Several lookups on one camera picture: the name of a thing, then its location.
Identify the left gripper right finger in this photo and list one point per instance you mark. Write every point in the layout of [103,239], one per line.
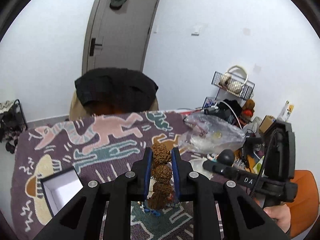
[181,170]

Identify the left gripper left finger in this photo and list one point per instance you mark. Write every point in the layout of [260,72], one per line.
[141,182]

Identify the black white-lined jewelry box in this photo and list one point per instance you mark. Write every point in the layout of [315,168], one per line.
[60,188]

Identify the right hand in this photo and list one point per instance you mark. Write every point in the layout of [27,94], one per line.
[281,213]

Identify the clear plastic bag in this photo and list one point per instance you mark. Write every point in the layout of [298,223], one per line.
[209,134]

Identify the purple patterned woven blanket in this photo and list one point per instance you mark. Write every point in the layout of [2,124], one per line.
[98,148]

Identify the brown plush toy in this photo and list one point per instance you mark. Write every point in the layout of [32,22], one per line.
[248,109]

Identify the black jacket on chair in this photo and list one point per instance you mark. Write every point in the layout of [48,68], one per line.
[106,91]

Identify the beige chair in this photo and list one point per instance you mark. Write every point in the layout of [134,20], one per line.
[75,107]

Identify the grey door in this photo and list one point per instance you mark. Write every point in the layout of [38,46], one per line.
[118,38]

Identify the black shoe rack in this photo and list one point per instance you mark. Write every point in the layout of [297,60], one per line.
[13,121]

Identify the black wire wall basket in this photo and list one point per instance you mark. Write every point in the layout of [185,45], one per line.
[235,81]

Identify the white light switch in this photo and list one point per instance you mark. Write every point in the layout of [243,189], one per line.
[196,30]

